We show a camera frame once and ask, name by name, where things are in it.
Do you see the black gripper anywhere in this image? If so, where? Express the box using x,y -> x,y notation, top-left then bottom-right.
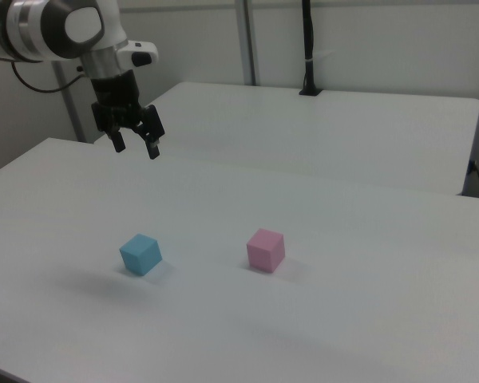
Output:
89,70 -> 165,161

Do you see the blue foam cube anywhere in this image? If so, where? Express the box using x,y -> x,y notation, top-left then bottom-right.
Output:
118,233 -> 163,278

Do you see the pink foam cube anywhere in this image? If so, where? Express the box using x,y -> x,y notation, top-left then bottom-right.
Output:
245,227 -> 285,274

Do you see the grey metal frame post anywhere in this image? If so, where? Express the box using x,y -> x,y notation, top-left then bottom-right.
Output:
235,0 -> 261,86
54,61 -> 85,144

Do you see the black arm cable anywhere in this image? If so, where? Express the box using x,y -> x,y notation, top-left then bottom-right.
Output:
10,59 -> 85,93

